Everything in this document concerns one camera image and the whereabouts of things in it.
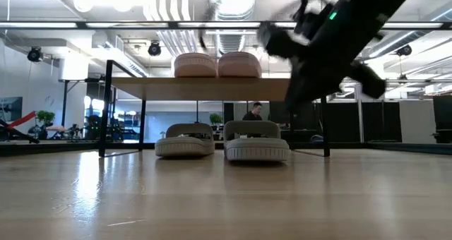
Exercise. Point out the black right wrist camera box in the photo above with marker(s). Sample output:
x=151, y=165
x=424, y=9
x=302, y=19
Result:
x=333, y=19

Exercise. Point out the background potted plant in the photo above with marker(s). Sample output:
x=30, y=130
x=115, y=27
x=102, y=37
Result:
x=45, y=117
x=215, y=119

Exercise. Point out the grey slide sandal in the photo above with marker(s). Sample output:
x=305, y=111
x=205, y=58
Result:
x=183, y=146
x=256, y=150

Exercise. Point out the red exercise bench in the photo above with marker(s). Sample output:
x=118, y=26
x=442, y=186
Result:
x=19, y=121

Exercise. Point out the person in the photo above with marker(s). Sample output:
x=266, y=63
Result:
x=252, y=113

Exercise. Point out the wooden shelf with black legs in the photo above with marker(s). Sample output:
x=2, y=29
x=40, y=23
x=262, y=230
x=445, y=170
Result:
x=197, y=89

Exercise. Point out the black ceiling spotlight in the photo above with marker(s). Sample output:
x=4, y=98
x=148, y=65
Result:
x=154, y=49
x=404, y=50
x=35, y=54

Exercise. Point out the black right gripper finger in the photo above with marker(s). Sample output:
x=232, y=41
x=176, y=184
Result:
x=328, y=83
x=300, y=88

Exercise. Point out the black metal table frame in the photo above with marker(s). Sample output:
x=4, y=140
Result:
x=141, y=25

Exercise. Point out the pink slide sandal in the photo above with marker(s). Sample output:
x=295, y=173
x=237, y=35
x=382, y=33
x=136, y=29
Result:
x=239, y=66
x=195, y=67

